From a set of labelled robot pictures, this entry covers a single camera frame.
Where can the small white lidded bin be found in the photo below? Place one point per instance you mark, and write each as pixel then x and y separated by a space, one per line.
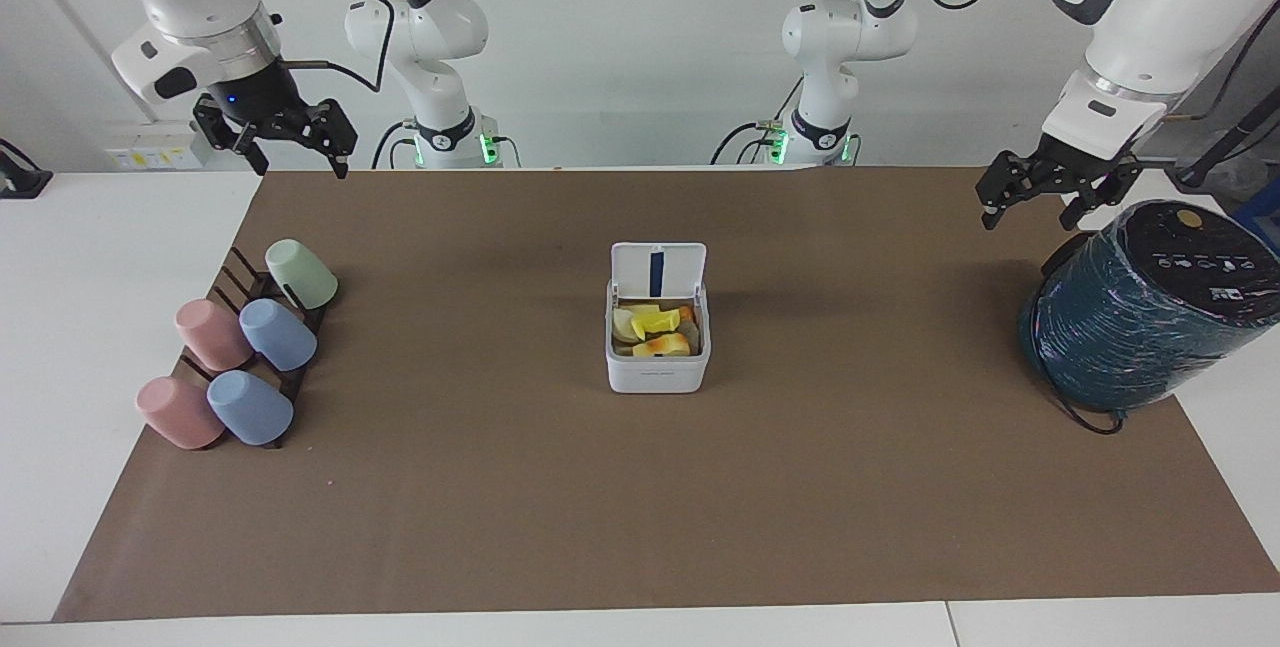
pixel 658 375

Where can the orange yellow toy food piece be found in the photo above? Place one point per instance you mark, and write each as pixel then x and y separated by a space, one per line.
pixel 665 345

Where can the pink plastic cup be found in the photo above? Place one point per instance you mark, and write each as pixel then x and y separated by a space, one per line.
pixel 212 335
pixel 180 414

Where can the plastic wrapped dark round appliance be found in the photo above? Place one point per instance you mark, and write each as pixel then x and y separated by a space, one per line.
pixel 1130 327

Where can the blue plastic cup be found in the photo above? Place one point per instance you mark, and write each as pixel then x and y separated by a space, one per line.
pixel 280 335
pixel 250 409

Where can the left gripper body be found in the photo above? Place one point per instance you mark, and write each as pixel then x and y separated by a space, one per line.
pixel 1075 165

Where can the black cup rack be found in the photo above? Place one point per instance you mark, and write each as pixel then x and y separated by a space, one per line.
pixel 248 283

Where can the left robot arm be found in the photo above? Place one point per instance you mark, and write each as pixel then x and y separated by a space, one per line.
pixel 1150 17

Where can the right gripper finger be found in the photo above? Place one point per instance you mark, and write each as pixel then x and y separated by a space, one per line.
pixel 232 135
pixel 335 132

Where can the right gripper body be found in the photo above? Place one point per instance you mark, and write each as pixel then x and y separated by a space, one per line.
pixel 255 97

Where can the green plastic cup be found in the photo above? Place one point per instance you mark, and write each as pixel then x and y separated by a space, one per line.
pixel 303 275

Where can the pale toy food piece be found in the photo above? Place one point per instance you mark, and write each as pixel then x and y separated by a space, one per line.
pixel 623 325

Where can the white wall socket strip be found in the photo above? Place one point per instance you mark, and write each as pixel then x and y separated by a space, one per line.
pixel 150 155

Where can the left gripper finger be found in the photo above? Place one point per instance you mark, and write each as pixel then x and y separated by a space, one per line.
pixel 1005 185
pixel 1100 189

